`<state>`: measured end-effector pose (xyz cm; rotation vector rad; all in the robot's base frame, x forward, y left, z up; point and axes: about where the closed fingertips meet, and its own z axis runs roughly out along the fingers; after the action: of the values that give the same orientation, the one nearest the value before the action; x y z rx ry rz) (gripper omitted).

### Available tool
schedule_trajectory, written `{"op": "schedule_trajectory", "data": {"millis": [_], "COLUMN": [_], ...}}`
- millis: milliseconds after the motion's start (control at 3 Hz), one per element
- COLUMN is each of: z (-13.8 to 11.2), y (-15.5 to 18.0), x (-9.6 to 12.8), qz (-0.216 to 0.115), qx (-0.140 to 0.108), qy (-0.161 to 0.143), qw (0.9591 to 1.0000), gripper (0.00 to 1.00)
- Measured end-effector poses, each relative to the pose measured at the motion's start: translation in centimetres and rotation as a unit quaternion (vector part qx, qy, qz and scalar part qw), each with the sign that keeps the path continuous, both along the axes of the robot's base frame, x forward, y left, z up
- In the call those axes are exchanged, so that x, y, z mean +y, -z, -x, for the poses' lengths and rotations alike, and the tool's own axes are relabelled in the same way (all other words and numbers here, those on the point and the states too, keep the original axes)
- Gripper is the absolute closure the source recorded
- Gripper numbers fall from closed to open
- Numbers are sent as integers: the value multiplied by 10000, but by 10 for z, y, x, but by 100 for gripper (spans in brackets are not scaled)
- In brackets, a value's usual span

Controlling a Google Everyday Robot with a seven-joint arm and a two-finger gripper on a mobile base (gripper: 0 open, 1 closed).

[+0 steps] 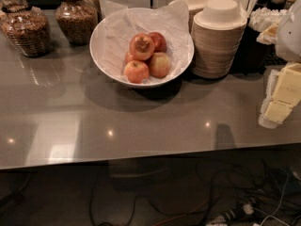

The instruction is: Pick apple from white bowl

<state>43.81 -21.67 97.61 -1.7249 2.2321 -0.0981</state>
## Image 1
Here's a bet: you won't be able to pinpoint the middle glass cereal jar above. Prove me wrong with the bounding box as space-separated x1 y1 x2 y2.
55 0 98 45

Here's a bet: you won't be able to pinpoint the black floor cable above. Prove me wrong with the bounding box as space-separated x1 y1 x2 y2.
88 160 220 226

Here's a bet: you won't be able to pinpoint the white paper bowl liner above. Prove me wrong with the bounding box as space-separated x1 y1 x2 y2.
100 0 191 85

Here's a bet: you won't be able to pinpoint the red floor cable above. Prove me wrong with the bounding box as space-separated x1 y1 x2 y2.
150 198 211 226

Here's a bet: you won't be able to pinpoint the glass cereal jar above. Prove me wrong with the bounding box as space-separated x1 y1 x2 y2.
0 5 51 57
55 0 98 45

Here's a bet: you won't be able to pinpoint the white floor cable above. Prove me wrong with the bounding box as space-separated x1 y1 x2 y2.
253 172 301 226

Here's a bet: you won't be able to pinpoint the top red apple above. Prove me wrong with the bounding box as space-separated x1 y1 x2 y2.
129 33 154 60

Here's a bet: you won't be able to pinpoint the front left red apple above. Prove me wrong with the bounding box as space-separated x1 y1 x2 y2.
123 60 150 84

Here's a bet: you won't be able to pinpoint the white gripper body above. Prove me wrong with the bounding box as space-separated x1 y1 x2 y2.
276 0 301 62

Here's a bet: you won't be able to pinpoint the black container with napkins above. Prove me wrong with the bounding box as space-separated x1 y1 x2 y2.
231 8 284 74

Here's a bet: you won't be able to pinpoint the red apple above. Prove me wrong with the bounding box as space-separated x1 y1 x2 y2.
149 32 166 53
123 60 150 84
129 33 154 60

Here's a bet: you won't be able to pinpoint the back red apple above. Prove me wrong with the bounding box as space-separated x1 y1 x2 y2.
149 32 166 53

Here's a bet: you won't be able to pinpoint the dark bottle with cap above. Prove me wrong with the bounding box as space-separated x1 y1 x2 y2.
270 0 285 9

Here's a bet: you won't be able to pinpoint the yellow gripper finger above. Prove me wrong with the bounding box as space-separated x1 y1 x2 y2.
259 62 301 129
256 24 278 45

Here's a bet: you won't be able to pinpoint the front stack paper bowls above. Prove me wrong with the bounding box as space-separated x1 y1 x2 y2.
191 0 246 79

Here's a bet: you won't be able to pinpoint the left glass cereal jar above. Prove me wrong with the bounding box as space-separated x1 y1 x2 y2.
0 5 51 57

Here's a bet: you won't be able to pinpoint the front right yellow-red apple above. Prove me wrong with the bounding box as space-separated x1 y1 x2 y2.
149 52 171 78

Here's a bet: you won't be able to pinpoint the white ceramic bowl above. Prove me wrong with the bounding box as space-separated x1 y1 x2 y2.
89 7 196 89

